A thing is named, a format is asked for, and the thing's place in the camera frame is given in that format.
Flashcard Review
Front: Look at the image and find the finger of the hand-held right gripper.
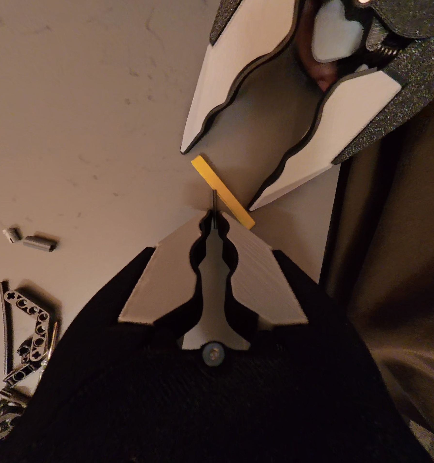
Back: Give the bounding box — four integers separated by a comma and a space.
180, 0, 301, 156
247, 69, 401, 213

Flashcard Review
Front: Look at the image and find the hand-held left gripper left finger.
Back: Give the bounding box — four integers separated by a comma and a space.
117, 211, 212, 339

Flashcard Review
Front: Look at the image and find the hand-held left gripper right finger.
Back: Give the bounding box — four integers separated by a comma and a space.
216, 211, 309, 339

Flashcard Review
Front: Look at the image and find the yellow thin beam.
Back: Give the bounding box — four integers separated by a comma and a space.
191, 155, 257, 230

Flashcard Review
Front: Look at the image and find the person's right hand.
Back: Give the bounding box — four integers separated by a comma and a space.
297, 0, 339, 91

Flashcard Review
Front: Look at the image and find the dark grey sleeve connector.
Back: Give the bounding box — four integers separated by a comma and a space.
23, 235, 58, 252

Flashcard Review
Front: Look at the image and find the grey bent technic liftarm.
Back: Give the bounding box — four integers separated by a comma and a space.
2, 289, 51, 385

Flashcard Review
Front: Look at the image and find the black thin flexible rod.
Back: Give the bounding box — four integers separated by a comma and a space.
0, 280, 15, 375

